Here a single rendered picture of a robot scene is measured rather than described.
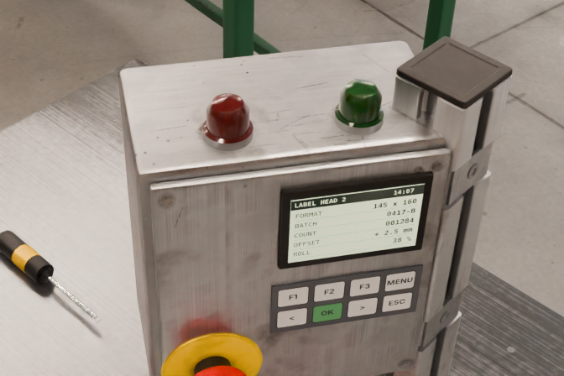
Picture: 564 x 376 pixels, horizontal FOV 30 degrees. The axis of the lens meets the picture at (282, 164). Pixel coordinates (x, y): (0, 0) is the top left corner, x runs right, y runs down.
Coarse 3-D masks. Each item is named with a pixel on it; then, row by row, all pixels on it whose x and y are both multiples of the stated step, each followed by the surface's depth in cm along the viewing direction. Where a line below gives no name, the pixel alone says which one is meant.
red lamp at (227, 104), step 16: (224, 96) 53; (208, 112) 53; (224, 112) 52; (240, 112) 53; (208, 128) 53; (224, 128) 53; (240, 128) 53; (208, 144) 54; (224, 144) 53; (240, 144) 53
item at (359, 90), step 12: (348, 84) 54; (360, 84) 54; (372, 84) 54; (348, 96) 54; (360, 96) 54; (372, 96) 54; (336, 108) 55; (348, 108) 54; (360, 108) 54; (372, 108) 54; (336, 120) 55; (348, 120) 54; (360, 120) 54; (372, 120) 54; (348, 132) 55; (360, 132) 54; (372, 132) 55
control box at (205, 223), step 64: (192, 64) 59; (256, 64) 59; (320, 64) 59; (384, 64) 60; (128, 128) 55; (192, 128) 55; (256, 128) 55; (320, 128) 55; (384, 128) 55; (128, 192) 63; (192, 192) 53; (256, 192) 53; (192, 256) 55; (256, 256) 56; (384, 256) 59; (192, 320) 59; (256, 320) 60; (384, 320) 62
